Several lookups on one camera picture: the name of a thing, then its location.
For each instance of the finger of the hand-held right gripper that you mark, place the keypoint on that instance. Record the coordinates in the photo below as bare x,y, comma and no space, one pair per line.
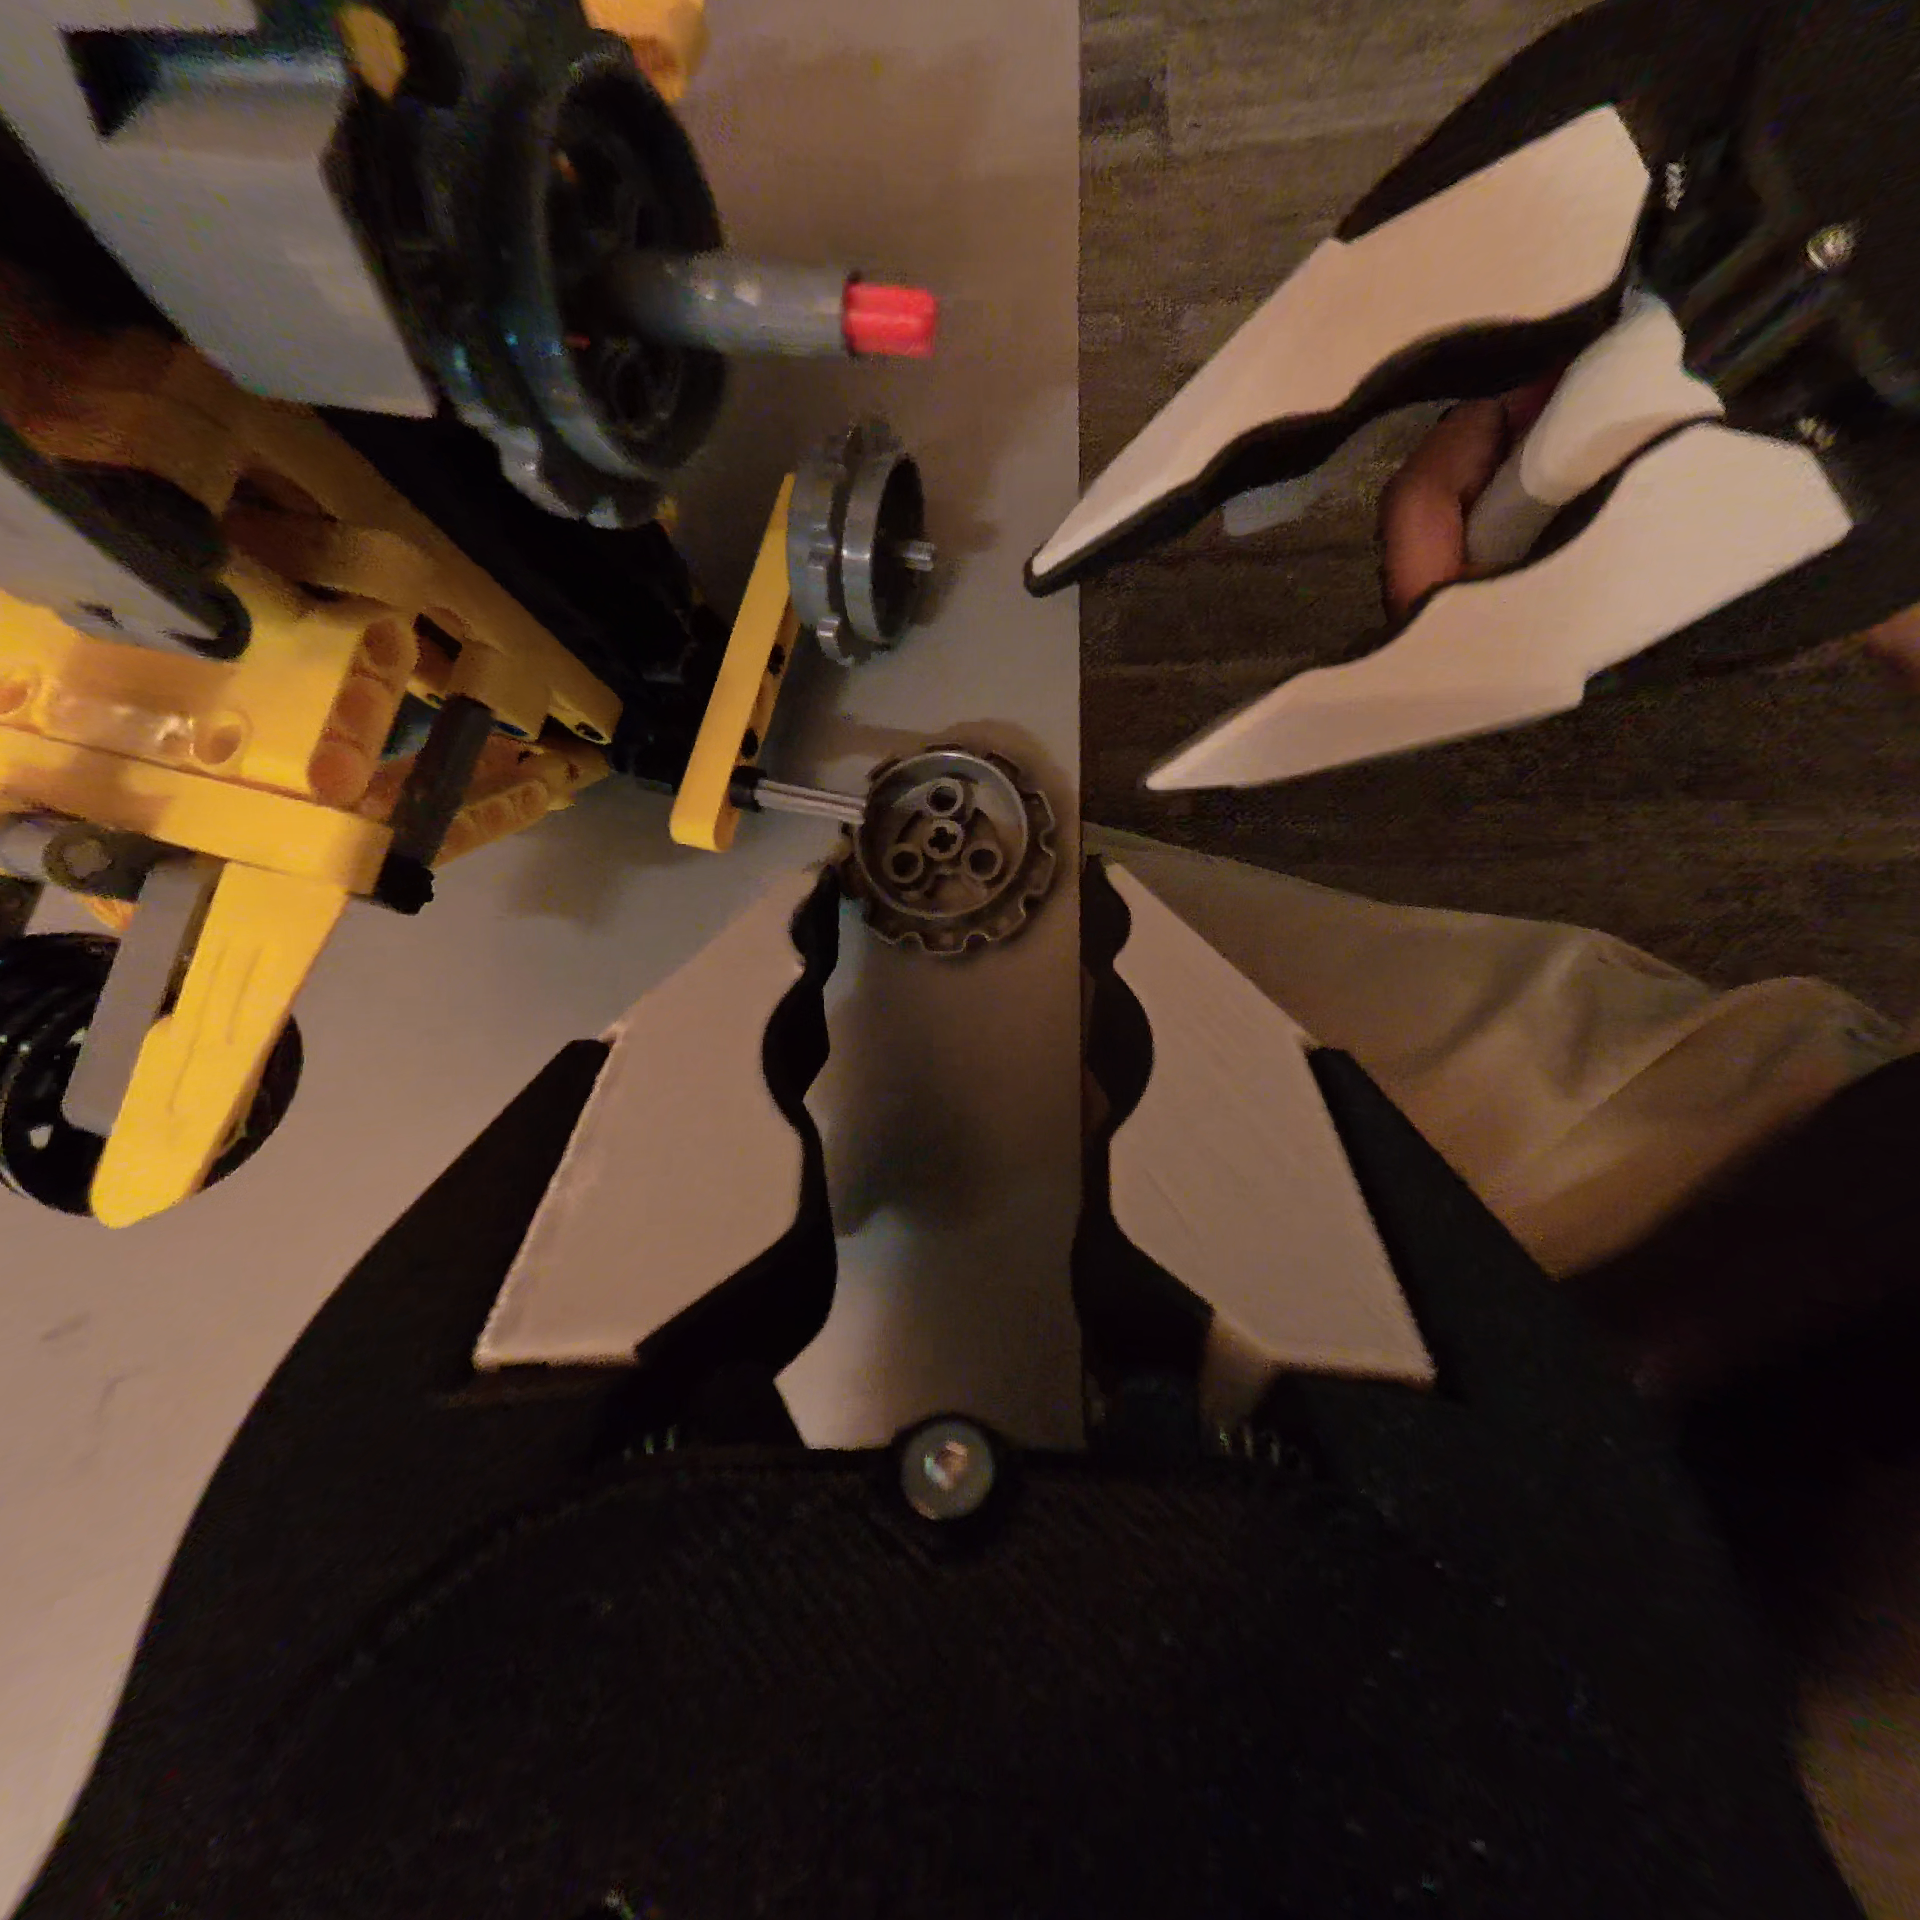
1577,616
1426,283

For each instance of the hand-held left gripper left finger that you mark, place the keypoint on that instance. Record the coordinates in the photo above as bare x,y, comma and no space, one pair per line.
662,1184

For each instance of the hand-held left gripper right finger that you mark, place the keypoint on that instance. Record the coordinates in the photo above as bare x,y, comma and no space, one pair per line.
1245,1170

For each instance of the dark grey toy gear wheel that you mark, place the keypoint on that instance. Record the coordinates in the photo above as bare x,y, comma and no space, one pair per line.
961,901

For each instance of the yellow black toy vehicle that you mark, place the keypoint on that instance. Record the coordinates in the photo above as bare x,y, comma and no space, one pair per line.
301,721

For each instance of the person's right hand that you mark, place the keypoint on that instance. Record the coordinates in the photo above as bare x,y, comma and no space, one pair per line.
1435,510

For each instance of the beige trouser leg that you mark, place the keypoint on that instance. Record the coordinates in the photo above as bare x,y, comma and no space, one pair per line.
1500,1049

